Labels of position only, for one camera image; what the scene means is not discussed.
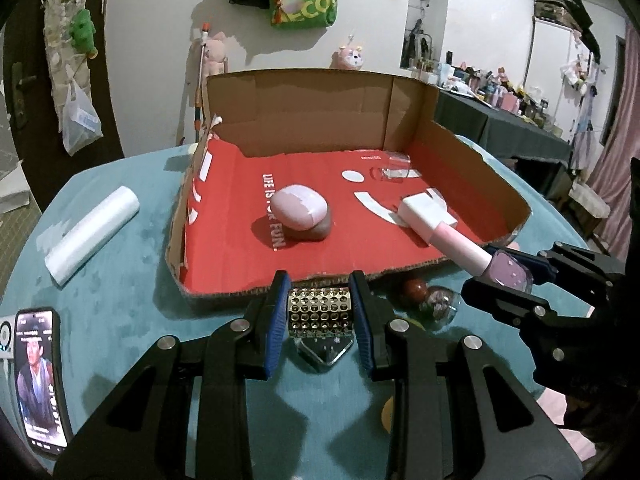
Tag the white charger block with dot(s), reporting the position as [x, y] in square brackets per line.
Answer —
[425, 210]

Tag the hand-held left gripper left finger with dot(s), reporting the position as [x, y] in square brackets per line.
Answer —
[277, 325]

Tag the white wardrobe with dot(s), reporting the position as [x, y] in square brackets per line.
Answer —
[555, 75]

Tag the white pole with orange tip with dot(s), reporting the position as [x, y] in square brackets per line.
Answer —
[200, 85]

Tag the black nail polish bottle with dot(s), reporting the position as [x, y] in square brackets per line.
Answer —
[322, 355]

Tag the cardboard box with red lining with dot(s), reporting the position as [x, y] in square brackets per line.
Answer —
[310, 125]

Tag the dark wooden door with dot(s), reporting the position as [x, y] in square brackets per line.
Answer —
[30, 110]

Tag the white plastic bag roll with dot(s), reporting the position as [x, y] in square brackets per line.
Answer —
[92, 235]

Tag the clear plastic cup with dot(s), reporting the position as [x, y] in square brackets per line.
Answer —
[395, 170]

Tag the black smartphone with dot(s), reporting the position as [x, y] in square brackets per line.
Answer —
[42, 385]

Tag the pink curtain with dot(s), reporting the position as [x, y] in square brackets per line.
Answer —
[617, 160]

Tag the row of cosmetic bottles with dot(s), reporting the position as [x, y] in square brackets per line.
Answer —
[500, 95]

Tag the pink round plush toy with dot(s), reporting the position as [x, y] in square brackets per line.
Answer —
[351, 55]

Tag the hanging white plastic bag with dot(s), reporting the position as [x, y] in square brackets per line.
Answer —
[80, 120]

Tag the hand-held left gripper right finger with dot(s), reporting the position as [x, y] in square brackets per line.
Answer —
[362, 325]

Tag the dark cloth-covered table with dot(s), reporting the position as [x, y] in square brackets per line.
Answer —
[510, 135]

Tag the clear glitter ball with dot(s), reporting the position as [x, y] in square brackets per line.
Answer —
[440, 305]

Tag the pink pig plush toy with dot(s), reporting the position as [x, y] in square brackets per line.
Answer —
[216, 55]

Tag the purple nail polish bottle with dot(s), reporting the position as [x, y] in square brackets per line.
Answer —
[505, 272]

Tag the brown eyeshadow compact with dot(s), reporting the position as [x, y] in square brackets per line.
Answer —
[310, 235]

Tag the pink and white rounded case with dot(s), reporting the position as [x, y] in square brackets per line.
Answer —
[302, 207]

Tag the gold studded cylinder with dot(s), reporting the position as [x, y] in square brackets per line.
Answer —
[320, 312]

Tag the green plush toy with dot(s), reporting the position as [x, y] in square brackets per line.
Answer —
[82, 32]

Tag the white round phone stand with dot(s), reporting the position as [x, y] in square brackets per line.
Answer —
[6, 335]

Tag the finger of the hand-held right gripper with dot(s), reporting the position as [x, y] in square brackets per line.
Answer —
[505, 300]
[575, 267]

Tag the hanging lace wall organizer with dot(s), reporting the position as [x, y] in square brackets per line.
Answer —
[57, 45]

